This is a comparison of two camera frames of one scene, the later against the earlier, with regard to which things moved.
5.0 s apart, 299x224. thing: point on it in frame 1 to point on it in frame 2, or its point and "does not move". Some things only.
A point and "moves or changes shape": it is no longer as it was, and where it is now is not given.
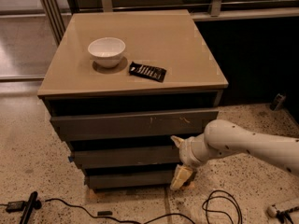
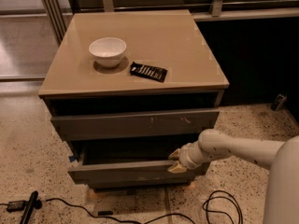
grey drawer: [129, 156] moves or changes shape
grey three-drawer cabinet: [121, 85] does not move
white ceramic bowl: [106, 51] does not move
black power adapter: [15, 206] does not move
